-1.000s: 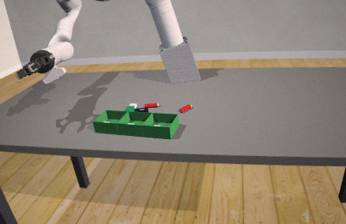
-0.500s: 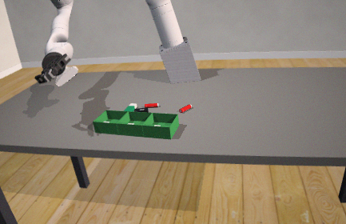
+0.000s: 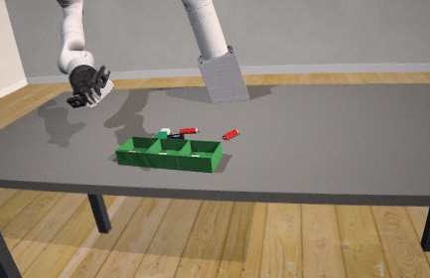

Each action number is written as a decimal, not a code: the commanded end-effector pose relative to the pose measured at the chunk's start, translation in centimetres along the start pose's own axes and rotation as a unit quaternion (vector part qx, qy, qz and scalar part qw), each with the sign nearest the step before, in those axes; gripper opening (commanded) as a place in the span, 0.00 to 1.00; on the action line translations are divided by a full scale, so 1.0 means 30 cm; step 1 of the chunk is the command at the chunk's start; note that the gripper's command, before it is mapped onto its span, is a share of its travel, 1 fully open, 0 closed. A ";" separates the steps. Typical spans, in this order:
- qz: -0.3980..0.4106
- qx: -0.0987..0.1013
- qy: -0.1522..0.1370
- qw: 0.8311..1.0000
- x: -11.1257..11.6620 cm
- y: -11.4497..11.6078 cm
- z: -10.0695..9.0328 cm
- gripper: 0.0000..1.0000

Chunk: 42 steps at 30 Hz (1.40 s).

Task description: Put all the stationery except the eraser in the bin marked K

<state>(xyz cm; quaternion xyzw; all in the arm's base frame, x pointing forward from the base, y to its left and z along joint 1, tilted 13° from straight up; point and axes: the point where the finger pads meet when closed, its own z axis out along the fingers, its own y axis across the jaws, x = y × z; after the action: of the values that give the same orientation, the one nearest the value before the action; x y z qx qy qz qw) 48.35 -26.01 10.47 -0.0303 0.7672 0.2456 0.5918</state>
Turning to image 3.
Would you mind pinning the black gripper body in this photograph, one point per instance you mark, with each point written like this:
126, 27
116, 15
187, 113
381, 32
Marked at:
77, 75

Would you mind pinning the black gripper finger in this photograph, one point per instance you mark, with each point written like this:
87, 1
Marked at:
100, 81
79, 101

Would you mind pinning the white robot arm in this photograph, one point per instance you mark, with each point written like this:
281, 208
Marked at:
201, 14

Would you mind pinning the green compartment tray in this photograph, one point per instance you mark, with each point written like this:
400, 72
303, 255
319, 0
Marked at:
171, 154

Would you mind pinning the green and white eraser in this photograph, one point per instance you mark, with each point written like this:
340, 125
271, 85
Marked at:
163, 133

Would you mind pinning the red aa battery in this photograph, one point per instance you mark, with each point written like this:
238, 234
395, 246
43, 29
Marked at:
189, 130
230, 134

